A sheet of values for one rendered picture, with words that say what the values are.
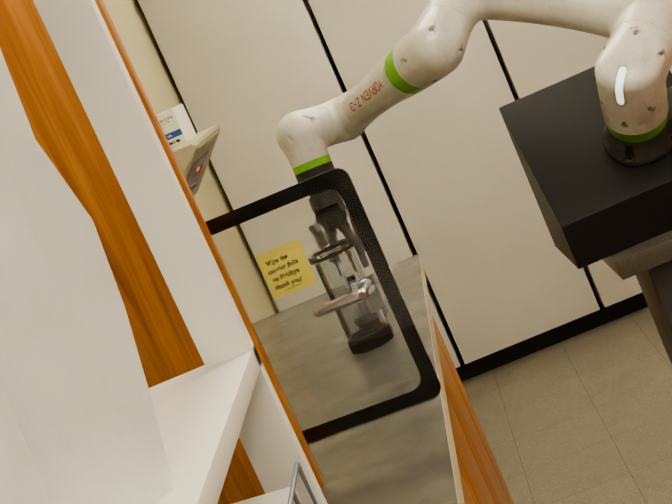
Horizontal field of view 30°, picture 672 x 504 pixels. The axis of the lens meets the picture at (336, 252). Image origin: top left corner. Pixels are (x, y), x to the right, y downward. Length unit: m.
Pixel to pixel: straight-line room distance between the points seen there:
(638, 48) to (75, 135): 1.12
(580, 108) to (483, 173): 2.39
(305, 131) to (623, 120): 0.75
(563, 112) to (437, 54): 0.33
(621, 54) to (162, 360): 1.09
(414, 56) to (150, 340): 0.95
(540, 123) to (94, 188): 1.15
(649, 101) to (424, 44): 0.46
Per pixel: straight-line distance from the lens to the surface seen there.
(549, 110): 2.76
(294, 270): 1.97
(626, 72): 2.47
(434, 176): 5.10
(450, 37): 2.60
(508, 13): 2.67
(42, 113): 1.93
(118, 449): 0.83
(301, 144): 2.88
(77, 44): 1.11
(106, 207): 1.92
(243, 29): 5.07
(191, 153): 1.97
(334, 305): 1.92
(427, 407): 2.15
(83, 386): 0.81
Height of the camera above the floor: 1.60
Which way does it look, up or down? 10 degrees down
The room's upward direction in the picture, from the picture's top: 24 degrees counter-clockwise
